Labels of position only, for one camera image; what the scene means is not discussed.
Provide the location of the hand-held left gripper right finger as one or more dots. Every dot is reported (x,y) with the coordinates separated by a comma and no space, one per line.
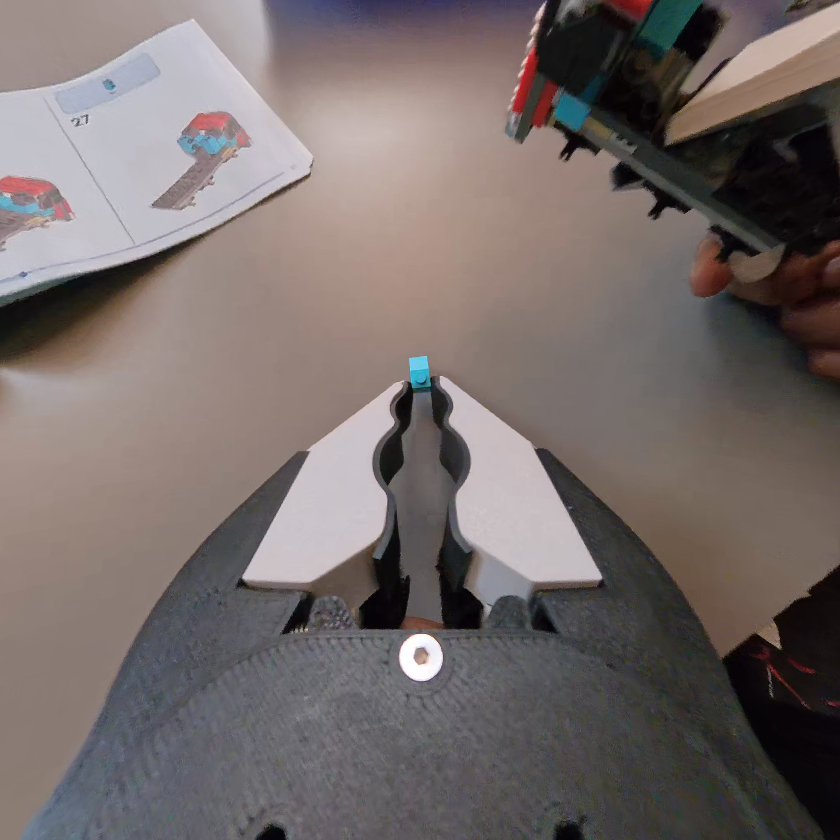
(525,525)

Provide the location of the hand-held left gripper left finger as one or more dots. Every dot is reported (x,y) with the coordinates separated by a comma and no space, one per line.
(315,525)

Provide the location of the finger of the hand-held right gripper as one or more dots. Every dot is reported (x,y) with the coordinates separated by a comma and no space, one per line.
(754,79)
(754,266)

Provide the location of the long black toy brick assembly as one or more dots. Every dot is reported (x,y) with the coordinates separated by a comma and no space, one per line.
(656,157)

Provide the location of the red black toy brick build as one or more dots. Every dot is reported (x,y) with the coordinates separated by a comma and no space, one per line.
(577,46)

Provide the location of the teal sloped toy brick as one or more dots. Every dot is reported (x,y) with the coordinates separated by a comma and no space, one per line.
(420,373)

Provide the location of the small teal toy plate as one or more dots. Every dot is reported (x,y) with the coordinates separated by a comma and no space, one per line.
(571,111)

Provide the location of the instruction booklet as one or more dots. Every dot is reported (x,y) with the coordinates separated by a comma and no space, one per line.
(164,131)

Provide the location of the grey desk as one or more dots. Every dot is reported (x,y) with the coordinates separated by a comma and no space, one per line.
(459,262)

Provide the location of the person's right hand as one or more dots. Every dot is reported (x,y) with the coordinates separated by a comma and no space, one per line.
(807,295)

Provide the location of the red printed garment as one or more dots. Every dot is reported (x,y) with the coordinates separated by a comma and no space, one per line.
(787,689)

